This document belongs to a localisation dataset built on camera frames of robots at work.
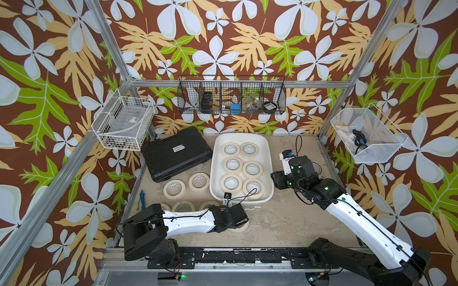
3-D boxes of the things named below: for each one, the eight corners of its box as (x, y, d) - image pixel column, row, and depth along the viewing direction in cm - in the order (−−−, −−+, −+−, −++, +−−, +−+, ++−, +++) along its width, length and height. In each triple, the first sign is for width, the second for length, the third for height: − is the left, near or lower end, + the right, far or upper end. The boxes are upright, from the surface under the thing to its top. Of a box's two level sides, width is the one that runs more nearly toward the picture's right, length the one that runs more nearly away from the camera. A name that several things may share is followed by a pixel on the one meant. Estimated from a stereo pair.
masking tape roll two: (188, 190, 95) (187, 188, 93) (190, 175, 101) (190, 173, 99) (208, 191, 95) (208, 188, 93) (210, 175, 101) (209, 173, 99)
